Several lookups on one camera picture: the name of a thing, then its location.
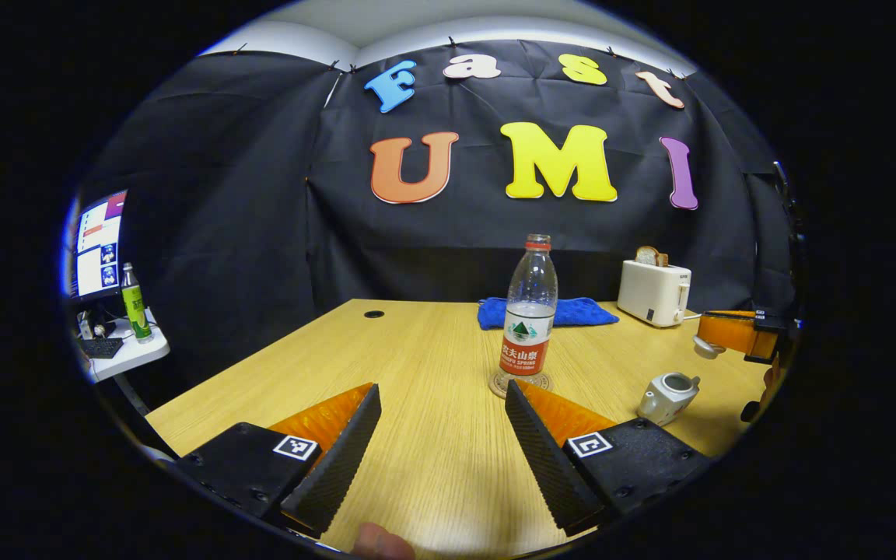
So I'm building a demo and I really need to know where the white toaster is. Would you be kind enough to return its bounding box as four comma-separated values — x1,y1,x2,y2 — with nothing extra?
618,260,692,328

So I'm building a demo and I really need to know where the blue folded towel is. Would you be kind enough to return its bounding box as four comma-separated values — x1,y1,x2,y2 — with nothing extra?
478,297,620,331

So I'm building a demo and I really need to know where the computer monitor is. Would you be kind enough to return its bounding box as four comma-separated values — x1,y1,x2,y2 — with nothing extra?
67,191,128,300

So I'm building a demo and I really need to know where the green drink bottle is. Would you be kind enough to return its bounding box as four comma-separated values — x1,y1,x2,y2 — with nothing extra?
121,263,153,344

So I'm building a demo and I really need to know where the white side table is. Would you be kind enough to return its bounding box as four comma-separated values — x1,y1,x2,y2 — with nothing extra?
79,311,170,383

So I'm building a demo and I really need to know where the black backdrop cloth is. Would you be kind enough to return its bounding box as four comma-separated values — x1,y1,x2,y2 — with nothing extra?
75,39,803,405

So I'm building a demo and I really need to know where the round wooden coaster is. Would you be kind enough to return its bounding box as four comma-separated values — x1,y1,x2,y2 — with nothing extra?
488,370,554,400

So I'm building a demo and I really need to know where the white teacup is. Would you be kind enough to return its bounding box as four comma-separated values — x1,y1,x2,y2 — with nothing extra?
638,373,702,426

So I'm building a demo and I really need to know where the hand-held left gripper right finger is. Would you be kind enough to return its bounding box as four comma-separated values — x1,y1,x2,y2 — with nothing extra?
504,380,715,537

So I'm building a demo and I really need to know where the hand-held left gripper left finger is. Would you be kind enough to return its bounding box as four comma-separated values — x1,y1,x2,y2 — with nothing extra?
176,383,383,539

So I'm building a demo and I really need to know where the clear water bottle red label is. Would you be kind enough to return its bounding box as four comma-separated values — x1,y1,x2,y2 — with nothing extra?
499,234,558,390

